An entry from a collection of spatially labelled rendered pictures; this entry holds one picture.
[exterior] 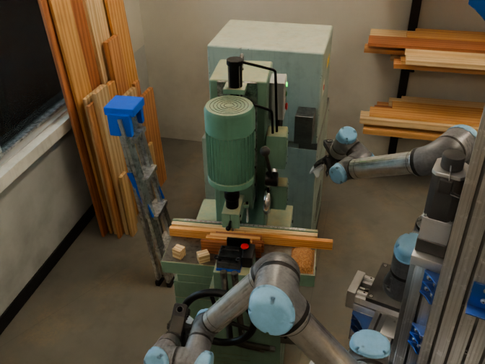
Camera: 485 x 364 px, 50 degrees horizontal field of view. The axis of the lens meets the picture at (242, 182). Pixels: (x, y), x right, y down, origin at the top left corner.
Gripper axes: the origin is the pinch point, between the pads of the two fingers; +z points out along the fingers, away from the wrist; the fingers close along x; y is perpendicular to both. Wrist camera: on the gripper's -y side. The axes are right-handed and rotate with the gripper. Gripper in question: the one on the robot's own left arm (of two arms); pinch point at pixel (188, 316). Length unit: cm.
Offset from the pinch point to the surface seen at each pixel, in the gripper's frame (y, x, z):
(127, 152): -50, -61, 82
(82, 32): -115, -112, 125
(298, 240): -26, 34, 32
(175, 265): -11.9, -11.9, 19.7
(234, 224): -30.1, 9.2, 24.1
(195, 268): -11.8, -4.1, 20.2
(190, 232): -23.0, -10.3, 31.5
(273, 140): -64, 20, 31
